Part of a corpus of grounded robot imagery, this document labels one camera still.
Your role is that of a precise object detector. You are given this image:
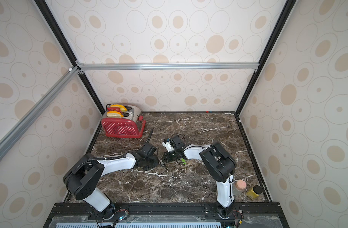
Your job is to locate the horizontal aluminium bar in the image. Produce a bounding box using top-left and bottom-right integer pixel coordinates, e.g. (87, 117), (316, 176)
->
(78, 62), (259, 71)

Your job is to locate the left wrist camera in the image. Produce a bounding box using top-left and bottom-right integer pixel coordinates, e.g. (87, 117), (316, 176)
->
(138, 142), (157, 159)

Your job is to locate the clear jar pink lid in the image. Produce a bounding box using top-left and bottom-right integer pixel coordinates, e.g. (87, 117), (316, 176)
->
(233, 180), (247, 196)

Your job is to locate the yellow bottle black cap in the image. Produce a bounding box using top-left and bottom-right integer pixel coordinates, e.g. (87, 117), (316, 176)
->
(246, 185), (263, 200)

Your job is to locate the front toast slice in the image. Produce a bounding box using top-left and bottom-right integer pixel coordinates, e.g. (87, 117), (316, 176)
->
(106, 111), (124, 118)

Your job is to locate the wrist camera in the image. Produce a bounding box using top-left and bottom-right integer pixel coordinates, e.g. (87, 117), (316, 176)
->
(138, 142), (157, 159)
(162, 134), (186, 153)

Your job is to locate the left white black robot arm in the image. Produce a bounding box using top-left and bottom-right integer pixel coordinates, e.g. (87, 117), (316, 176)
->
(63, 130), (159, 220)

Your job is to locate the toast slice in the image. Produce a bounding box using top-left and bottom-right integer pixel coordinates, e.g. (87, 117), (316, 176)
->
(106, 111), (124, 118)
(107, 104), (128, 113)

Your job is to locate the red toaster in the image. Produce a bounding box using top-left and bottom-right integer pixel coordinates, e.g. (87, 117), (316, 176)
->
(101, 104), (146, 139)

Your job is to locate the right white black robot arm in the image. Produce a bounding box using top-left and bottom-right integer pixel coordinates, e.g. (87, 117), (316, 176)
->
(162, 139), (236, 219)

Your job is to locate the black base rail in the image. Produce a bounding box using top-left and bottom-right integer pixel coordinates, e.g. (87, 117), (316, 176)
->
(44, 202), (289, 228)

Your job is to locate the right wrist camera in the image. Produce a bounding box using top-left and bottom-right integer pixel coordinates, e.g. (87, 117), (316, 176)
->
(162, 134), (186, 153)

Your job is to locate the back toast slice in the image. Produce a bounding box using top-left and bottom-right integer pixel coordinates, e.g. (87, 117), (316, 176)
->
(107, 104), (128, 113)

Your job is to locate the left diagonal aluminium bar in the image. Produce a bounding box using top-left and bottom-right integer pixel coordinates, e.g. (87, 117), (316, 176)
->
(0, 66), (79, 161)

